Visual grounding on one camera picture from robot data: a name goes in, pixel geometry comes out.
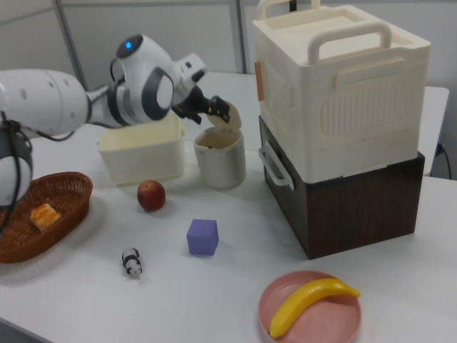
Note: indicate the purple cube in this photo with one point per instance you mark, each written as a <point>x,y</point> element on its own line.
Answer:
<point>201,238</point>

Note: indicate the pink plate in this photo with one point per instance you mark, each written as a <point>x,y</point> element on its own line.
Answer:
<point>321,321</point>

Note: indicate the small panda toy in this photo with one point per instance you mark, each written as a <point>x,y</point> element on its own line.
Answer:
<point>132,264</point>

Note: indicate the black pole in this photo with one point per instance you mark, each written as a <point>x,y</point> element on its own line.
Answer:
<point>292,4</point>

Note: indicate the yellow banana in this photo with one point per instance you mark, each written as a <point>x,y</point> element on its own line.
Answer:
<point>307,300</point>

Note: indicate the brown wicker basket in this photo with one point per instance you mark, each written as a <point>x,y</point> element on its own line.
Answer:
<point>53,221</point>

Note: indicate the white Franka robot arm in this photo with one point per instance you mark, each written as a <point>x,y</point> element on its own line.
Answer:
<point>35,100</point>

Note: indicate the dark wooden drawer box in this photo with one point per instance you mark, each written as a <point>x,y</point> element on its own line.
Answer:
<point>357,214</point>

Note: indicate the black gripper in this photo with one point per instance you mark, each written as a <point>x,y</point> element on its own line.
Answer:
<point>194,103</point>

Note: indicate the cream trash can with lid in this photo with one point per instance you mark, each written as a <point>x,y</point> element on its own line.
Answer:
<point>219,157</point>

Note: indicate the cream open plastic bin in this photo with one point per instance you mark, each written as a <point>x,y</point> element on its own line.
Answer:
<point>143,157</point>

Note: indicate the red apple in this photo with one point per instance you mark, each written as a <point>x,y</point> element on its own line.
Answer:
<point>151,196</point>

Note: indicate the orange toast piece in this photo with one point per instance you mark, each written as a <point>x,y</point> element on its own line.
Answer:
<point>44,215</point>

